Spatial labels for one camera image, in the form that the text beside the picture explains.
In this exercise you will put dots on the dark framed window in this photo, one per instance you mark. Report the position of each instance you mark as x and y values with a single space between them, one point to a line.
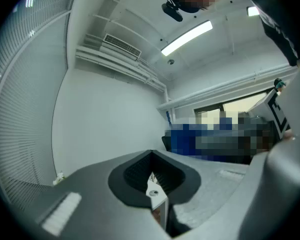
240 106

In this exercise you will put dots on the round smoke detector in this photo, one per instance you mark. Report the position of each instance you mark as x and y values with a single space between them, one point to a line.
170 62

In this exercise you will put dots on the person's right hand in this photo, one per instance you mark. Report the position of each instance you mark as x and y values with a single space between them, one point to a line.
289 135

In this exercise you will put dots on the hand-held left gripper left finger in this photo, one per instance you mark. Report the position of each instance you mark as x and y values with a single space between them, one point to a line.
95 199

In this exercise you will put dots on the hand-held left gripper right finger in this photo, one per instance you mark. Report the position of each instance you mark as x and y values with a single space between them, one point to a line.
205 184

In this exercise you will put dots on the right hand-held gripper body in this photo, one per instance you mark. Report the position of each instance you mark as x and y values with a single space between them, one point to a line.
277 114

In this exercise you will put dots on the small square ceiling light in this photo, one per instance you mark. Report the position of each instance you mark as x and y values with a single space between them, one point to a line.
253 11

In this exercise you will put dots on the long ceiling light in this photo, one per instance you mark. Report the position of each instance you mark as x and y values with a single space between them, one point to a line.
187 37

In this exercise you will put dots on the person's black sweater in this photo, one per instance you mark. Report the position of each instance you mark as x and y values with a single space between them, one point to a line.
277 14

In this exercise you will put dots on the ribbed glass partition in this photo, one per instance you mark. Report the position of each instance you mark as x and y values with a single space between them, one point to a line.
22 109

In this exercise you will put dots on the white horizontal pipe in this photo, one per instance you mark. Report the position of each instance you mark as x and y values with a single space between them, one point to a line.
227 87

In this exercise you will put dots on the black head-mounted camera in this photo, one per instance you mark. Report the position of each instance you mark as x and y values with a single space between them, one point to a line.
172 11

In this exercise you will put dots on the white ceiling pipes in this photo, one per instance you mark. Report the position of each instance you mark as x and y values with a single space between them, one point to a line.
120 61

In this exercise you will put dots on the white air conditioner vent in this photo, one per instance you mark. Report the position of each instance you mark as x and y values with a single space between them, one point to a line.
121 46

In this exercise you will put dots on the round white disc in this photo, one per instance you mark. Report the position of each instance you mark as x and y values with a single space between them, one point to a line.
153 192

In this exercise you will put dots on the white artificial flowers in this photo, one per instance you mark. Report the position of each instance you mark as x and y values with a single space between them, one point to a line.
58 177

